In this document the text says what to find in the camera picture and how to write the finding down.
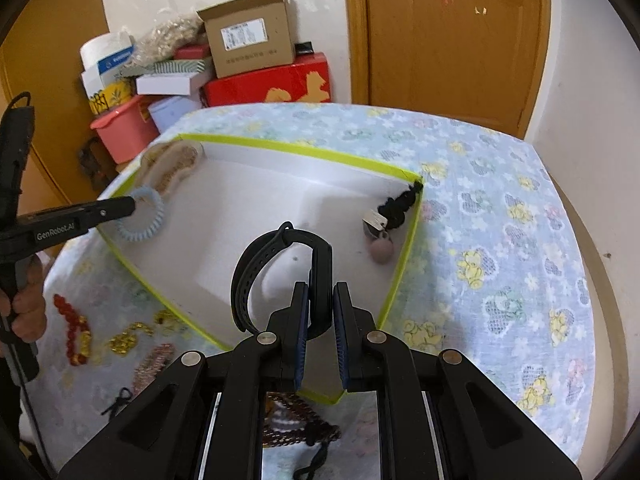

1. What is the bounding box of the light blue spiral hair tie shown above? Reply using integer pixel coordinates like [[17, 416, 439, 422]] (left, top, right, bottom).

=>
[[115, 185, 166, 243]]

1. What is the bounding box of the black hair tie H charm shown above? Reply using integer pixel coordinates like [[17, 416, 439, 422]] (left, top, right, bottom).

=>
[[101, 387, 134, 420]]

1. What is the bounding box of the pink rhinestone hair clip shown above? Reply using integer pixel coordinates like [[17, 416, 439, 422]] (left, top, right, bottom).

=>
[[131, 342, 175, 396]]

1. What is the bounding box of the beige hair claw clip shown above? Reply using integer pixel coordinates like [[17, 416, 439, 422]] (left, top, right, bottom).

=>
[[134, 139, 204, 200]]

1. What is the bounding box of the red bead bracelet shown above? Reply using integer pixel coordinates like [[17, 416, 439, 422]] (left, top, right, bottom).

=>
[[52, 292, 94, 366]]

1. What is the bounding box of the black wristband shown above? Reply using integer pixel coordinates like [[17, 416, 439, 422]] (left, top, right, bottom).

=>
[[230, 221, 333, 340]]

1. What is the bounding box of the black cord pink ball charm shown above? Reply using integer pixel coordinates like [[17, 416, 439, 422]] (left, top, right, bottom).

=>
[[362, 180, 423, 264]]

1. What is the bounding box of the person's left hand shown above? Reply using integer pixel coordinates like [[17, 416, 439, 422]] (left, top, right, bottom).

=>
[[1, 255, 47, 344]]

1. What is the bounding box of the pink plastic bin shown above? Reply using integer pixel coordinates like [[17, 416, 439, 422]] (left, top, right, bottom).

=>
[[90, 96, 160, 165]]

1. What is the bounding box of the lime green tray box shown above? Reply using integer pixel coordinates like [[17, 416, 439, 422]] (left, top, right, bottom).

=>
[[99, 133, 419, 350]]

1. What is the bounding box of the light blue cylindrical container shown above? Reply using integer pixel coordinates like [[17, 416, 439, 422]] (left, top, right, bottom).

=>
[[149, 96, 202, 133]]

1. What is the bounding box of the yellow printed box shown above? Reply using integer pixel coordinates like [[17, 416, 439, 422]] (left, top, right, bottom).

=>
[[88, 79, 136, 117]]

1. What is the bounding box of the white flat box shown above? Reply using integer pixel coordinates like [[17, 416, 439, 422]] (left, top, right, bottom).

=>
[[136, 70, 213, 96]]

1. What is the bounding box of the white blue carton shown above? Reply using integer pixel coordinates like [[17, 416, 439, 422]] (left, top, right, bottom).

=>
[[79, 30, 134, 98]]

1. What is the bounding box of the green striped box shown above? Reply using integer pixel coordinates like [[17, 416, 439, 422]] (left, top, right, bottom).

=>
[[119, 56, 213, 77]]

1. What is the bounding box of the small dark red box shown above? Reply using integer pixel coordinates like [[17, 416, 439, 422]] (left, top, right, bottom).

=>
[[174, 44, 210, 60]]

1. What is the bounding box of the bag of nuts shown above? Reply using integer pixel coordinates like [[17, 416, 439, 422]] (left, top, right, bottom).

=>
[[125, 13, 204, 67]]

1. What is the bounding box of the brown cardboard box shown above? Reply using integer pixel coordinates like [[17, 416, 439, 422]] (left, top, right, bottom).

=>
[[196, 0, 295, 78]]

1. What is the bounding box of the red gift box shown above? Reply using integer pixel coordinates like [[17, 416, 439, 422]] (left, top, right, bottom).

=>
[[203, 52, 332, 107]]

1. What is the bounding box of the wooden door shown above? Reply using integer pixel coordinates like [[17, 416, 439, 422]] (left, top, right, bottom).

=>
[[346, 0, 551, 139]]

